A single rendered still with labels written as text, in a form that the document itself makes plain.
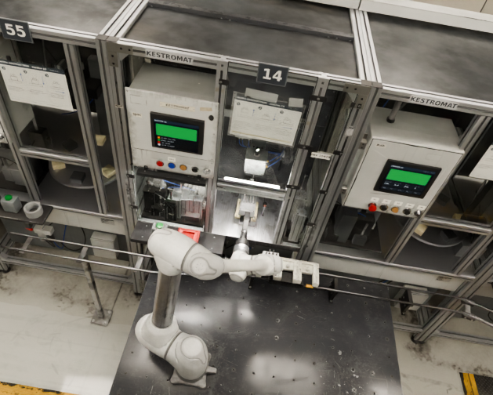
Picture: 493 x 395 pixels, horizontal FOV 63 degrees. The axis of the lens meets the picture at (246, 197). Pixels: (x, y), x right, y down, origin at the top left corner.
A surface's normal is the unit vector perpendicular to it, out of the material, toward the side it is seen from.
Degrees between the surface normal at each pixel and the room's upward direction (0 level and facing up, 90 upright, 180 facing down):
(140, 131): 90
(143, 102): 90
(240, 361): 0
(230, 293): 0
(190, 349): 6
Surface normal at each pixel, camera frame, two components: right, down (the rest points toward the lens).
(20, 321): 0.12, -0.68
